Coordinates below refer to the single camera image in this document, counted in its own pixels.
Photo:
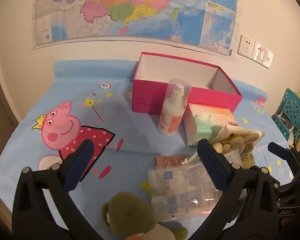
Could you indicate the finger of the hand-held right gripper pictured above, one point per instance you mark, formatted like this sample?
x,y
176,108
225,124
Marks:
x,y
278,150

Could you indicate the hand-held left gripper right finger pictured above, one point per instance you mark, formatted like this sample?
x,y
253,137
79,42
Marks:
x,y
215,167

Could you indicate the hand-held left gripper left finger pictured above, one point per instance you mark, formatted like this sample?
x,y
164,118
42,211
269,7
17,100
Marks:
x,y
77,166

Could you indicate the yellow carton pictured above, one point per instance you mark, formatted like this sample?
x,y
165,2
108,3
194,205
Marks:
x,y
247,160

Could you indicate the pink packet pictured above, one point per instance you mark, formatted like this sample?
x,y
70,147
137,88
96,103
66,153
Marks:
x,y
170,162

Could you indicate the pastel rainbow tissue pack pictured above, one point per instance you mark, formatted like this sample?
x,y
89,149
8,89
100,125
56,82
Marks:
x,y
202,120

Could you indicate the green plush dinosaur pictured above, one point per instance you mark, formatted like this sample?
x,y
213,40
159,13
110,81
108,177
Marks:
x,y
125,212

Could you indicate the pink cardboard box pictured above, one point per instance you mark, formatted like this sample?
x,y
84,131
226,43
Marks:
x,y
150,97

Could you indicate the clear plastic packet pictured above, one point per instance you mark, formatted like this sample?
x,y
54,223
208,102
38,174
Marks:
x,y
180,180
185,206

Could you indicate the teal perforated basket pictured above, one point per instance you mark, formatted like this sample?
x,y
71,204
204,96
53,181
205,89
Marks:
x,y
292,107

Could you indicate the cartoon printed blue bed sheet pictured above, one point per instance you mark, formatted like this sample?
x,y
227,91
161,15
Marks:
x,y
65,100

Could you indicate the white pump bottle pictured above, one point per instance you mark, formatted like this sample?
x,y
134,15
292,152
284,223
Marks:
x,y
170,115

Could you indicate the white wall socket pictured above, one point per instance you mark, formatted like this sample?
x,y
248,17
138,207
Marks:
x,y
246,45

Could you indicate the colourful wall map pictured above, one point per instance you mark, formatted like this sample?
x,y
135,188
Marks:
x,y
115,10

